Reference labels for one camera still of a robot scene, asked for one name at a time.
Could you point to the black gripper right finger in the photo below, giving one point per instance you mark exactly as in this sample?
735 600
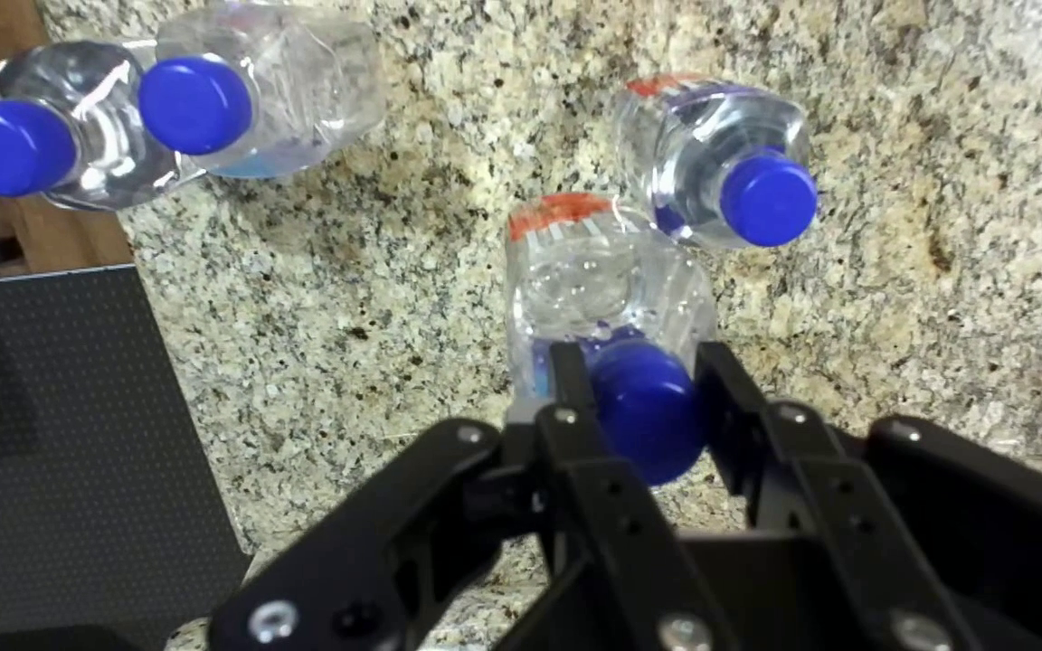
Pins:
832 509

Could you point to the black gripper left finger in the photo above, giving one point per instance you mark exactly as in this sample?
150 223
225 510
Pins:
593 528

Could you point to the Fiji water bottle blue cap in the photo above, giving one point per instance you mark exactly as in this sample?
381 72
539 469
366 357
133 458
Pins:
306 86
9 149
689 145
579 278

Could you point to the black robot stand box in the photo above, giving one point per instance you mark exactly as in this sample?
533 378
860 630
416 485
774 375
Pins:
61 484

